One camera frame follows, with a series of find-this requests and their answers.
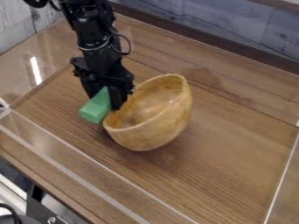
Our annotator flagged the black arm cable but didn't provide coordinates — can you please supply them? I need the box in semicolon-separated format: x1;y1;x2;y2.
108;32;134;56

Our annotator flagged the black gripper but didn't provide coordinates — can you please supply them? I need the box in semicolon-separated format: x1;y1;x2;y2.
70;46;135;110

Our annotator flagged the black table leg clamp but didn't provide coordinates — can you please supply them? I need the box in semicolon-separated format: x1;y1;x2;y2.
0;186;71;224

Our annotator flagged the wooden bowl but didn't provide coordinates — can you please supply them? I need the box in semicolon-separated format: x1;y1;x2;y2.
103;73;192;151

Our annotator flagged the green rectangular stick block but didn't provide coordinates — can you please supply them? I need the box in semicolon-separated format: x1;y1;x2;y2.
79;87;111;123

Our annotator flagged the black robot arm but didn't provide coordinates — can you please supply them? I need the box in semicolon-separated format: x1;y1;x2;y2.
23;0;135;110

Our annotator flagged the clear acrylic side wall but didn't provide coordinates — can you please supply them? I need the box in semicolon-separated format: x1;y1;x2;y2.
0;108;200;224

